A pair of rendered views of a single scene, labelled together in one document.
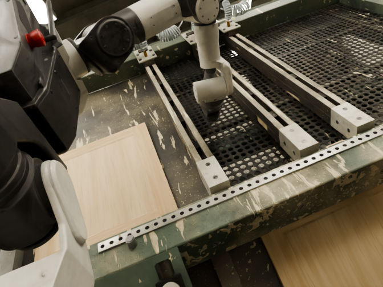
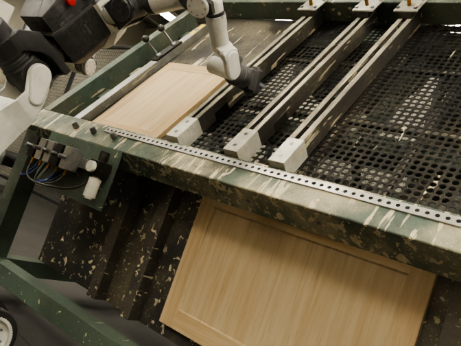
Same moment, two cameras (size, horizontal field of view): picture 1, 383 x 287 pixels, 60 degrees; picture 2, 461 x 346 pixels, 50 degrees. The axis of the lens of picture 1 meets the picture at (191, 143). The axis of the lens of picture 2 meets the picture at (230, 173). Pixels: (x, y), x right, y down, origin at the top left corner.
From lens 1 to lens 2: 150 cm
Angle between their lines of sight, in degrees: 45
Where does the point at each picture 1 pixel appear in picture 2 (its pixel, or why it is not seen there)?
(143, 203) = (154, 123)
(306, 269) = (206, 239)
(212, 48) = (213, 37)
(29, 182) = (20, 68)
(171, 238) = (125, 147)
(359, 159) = (234, 179)
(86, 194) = (149, 99)
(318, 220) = (239, 217)
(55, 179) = (31, 72)
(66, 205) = (31, 86)
